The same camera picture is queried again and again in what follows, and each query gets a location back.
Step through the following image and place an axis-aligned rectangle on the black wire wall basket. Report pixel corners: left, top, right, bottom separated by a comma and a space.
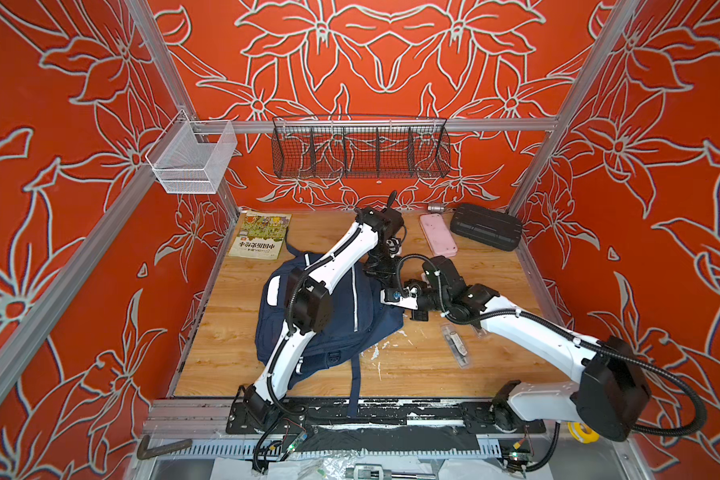
271, 114, 453, 180

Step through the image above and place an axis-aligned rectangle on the colourful illustrated history book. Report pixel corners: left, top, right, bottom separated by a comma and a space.
228, 211, 292, 260

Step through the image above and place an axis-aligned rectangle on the small silver metal cylinder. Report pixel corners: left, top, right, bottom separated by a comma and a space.
427, 203, 448, 214

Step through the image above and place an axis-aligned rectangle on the white wire mesh basket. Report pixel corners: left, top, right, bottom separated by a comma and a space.
146, 109, 238, 195

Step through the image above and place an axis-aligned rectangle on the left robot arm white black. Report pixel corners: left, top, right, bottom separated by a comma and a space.
242, 205, 404, 428

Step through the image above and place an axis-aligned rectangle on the dark metal hex key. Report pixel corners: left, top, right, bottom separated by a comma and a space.
136, 435, 193, 461

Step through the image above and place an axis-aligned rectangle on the navy blue student backpack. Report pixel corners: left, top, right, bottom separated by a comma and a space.
255, 245, 403, 418

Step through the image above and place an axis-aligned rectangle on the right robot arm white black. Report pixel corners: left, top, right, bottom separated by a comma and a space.
381, 255, 708, 442

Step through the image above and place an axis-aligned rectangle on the black hard case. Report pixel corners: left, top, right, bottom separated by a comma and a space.
450, 203, 523, 252

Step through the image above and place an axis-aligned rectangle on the pink pencil case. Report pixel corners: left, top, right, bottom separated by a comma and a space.
419, 213, 458, 258

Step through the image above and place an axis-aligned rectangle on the yellow tape roll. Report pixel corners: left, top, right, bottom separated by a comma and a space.
567, 422, 600, 444

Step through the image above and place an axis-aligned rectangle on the clear plastic pen box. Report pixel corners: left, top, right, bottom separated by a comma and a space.
441, 324, 470, 368

